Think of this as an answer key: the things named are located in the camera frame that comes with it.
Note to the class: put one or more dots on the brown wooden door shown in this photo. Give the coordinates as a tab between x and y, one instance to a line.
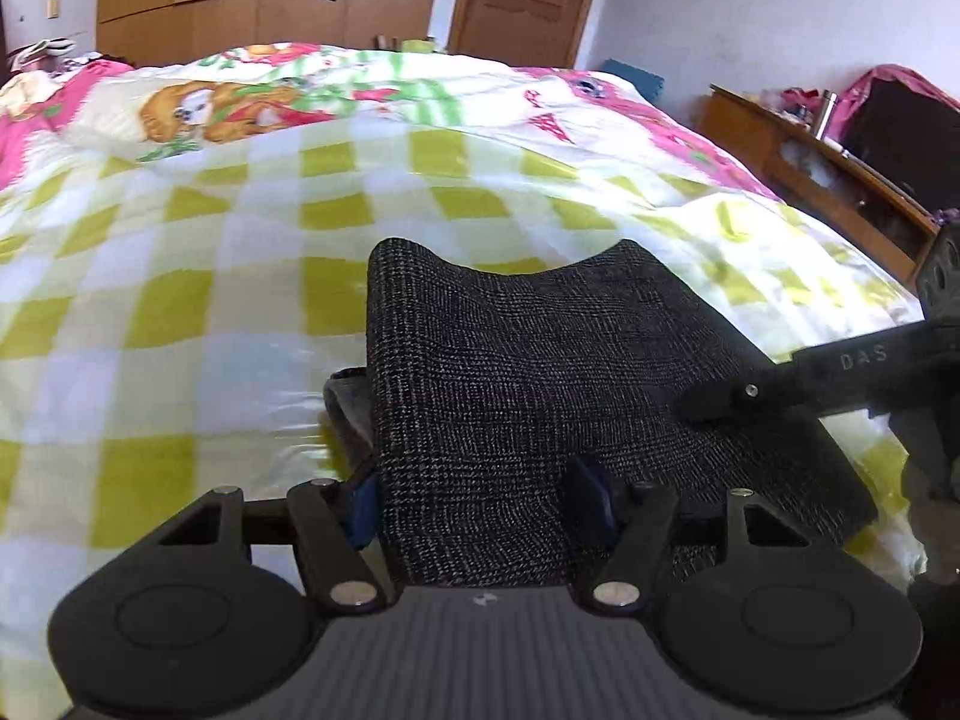
520	33

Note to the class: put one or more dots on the dark grey knit pants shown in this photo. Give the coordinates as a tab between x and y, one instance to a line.
484	386

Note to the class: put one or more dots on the white gloved right hand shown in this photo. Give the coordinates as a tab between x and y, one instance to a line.
930	486

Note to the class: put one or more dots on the pink bag on cabinet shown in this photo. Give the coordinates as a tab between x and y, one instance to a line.
905	128

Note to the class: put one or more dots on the white bag near headboard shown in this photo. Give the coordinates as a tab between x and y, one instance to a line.
43	55

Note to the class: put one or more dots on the wooden side cabinet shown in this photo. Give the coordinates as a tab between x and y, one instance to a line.
830	184

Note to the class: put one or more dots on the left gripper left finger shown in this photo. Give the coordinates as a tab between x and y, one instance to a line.
333	573

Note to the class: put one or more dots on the blue foam mat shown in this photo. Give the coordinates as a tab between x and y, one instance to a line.
648	84

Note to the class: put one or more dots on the steel thermos bottle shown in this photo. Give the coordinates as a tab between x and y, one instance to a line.
824	114

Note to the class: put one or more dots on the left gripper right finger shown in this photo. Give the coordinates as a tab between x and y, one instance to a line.
630	524

